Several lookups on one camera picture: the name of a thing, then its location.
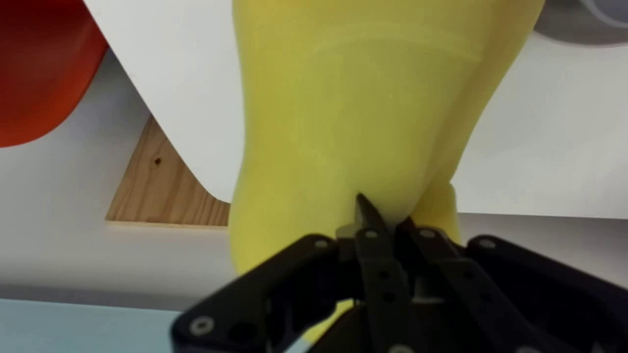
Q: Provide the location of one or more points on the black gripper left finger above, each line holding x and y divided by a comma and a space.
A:
382, 286

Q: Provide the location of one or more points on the small grey-beige plate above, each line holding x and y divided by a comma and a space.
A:
561, 25

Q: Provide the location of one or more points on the glass whiteboard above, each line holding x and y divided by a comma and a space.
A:
78, 325

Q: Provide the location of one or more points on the wooden board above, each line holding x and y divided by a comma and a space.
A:
163, 196

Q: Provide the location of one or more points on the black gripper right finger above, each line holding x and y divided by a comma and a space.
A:
496, 294

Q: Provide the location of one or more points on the yellow cloth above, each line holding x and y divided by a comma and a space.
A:
365, 110

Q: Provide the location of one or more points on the red chair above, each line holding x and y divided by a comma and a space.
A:
39, 64

